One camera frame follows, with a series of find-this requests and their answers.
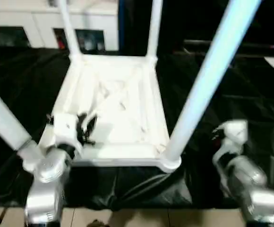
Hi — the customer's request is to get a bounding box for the white plastic table top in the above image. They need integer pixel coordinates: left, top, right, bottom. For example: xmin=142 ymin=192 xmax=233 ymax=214
xmin=38 ymin=53 xmax=182 ymax=174

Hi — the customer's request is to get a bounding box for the black plastic mat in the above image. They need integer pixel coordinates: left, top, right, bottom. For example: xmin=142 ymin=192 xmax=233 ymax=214
xmin=0 ymin=45 xmax=274 ymax=210

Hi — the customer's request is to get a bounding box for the white glass-door cabinet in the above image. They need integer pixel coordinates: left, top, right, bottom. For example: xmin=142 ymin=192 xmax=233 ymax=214
xmin=0 ymin=0 xmax=121 ymax=51

